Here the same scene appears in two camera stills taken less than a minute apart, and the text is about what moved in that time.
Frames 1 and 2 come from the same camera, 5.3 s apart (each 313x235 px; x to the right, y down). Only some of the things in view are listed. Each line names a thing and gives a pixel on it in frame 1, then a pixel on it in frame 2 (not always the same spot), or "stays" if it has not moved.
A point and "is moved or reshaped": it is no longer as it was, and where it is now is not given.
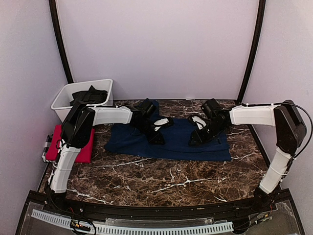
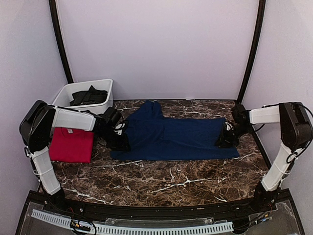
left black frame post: (53, 8) stays
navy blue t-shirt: (130, 139) is moved or reshaped
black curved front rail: (226, 210) stays
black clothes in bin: (91, 96) stays
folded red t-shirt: (84, 154) stays
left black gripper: (152, 139) → (121, 146)
